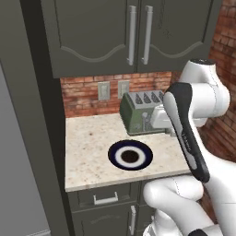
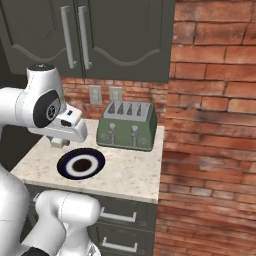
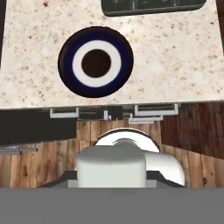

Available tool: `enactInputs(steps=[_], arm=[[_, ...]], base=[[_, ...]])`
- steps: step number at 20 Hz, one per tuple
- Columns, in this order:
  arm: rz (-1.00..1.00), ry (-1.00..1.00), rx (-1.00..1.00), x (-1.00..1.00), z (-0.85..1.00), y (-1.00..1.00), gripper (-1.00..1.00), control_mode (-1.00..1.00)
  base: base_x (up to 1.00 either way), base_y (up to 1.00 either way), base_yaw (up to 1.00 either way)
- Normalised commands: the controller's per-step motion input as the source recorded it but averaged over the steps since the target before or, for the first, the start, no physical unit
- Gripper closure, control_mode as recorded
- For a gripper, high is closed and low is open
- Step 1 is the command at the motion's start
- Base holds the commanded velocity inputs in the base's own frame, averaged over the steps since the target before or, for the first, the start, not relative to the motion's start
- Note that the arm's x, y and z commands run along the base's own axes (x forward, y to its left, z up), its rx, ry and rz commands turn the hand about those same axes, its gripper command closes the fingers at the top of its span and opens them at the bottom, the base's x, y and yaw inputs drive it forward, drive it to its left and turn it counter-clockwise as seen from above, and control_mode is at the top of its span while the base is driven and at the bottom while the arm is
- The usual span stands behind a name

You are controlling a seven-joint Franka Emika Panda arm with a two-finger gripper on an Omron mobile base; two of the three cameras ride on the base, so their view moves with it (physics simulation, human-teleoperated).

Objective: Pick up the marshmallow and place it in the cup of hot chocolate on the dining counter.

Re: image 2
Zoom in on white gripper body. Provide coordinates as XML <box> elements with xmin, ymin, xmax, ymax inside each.
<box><xmin>29</xmin><ymin>115</ymin><xmax>89</xmax><ymax>144</ymax></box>

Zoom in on dark blue white-ringed plate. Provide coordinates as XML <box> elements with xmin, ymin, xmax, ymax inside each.
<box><xmin>56</xmin><ymin>147</ymin><xmax>107</xmax><ymax>181</ymax></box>

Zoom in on green four-slot toaster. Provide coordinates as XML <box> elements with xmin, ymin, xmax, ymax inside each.
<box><xmin>95</xmin><ymin>99</ymin><xmax>158</xmax><ymax>153</ymax></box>

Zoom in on dark grey drawer front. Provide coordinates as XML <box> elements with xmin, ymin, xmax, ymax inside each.
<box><xmin>90</xmin><ymin>194</ymin><xmax>158</xmax><ymax>232</ymax></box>
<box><xmin>87</xmin><ymin>222</ymin><xmax>156</xmax><ymax>256</ymax></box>

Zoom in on dark grey cupboard door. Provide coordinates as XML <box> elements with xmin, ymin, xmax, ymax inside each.
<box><xmin>0</xmin><ymin>0</ymin><xmax>84</xmax><ymax>80</ymax></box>
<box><xmin>74</xmin><ymin>0</ymin><xmax>176</xmax><ymax>84</ymax></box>

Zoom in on grey wall outlet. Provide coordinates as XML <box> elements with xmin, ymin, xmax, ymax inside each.
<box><xmin>109</xmin><ymin>86</ymin><xmax>123</xmax><ymax>103</ymax></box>
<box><xmin>89</xmin><ymin>84</ymin><xmax>103</xmax><ymax>106</ymax></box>

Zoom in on grey cupboard door handle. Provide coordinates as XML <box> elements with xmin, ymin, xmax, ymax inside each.
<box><xmin>77</xmin><ymin>5</ymin><xmax>93</xmax><ymax>71</ymax></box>
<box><xmin>60</xmin><ymin>5</ymin><xmax>77</xmax><ymax>70</ymax></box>

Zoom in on grey drawer handle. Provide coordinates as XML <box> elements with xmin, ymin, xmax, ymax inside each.
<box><xmin>101</xmin><ymin>236</ymin><xmax>139</xmax><ymax>254</ymax></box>
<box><xmin>99</xmin><ymin>206</ymin><xmax>138</xmax><ymax>224</ymax></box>

